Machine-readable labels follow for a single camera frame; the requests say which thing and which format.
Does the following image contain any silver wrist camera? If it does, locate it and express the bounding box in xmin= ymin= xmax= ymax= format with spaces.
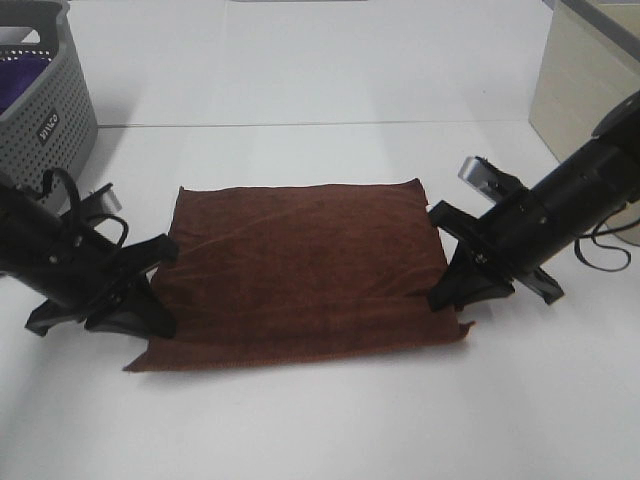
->
xmin=458 ymin=156 xmax=503 ymax=203
xmin=87 ymin=183 xmax=122 ymax=216

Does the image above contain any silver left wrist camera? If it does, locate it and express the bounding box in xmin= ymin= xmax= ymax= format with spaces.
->
xmin=87 ymin=183 xmax=122 ymax=216

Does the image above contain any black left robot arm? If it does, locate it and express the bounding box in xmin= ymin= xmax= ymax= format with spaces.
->
xmin=1 ymin=168 xmax=179 ymax=339

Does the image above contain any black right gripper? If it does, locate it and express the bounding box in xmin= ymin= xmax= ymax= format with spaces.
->
xmin=427 ymin=172 xmax=565 ymax=312

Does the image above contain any beige storage bin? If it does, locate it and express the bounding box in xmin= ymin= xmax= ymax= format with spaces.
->
xmin=529 ymin=1 xmax=639 ymax=162

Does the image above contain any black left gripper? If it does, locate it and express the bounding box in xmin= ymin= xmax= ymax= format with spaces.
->
xmin=26 ymin=197 xmax=179 ymax=339

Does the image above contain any grey perforated plastic basket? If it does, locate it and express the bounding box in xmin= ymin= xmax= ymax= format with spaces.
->
xmin=1 ymin=1 xmax=97 ymax=190

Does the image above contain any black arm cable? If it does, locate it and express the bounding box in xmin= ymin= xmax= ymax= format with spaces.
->
xmin=573 ymin=199 xmax=640 ymax=271
xmin=39 ymin=167 xmax=130 ymax=251

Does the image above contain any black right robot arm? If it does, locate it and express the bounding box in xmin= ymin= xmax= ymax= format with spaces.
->
xmin=427 ymin=94 xmax=639 ymax=311

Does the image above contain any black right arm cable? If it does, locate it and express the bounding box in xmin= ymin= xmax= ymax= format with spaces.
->
xmin=573 ymin=199 xmax=640 ymax=271

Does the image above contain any brown towel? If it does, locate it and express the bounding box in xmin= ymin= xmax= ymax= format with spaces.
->
xmin=129 ymin=179 xmax=470 ymax=373

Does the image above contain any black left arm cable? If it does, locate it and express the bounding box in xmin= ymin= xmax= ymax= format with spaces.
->
xmin=39 ymin=167 xmax=130 ymax=251

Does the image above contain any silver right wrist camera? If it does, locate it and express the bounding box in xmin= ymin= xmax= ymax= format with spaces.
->
xmin=458 ymin=156 xmax=503 ymax=203

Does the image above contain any purple cloth in basket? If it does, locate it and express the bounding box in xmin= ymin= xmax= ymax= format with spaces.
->
xmin=1 ymin=53 xmax=52 ymax=114

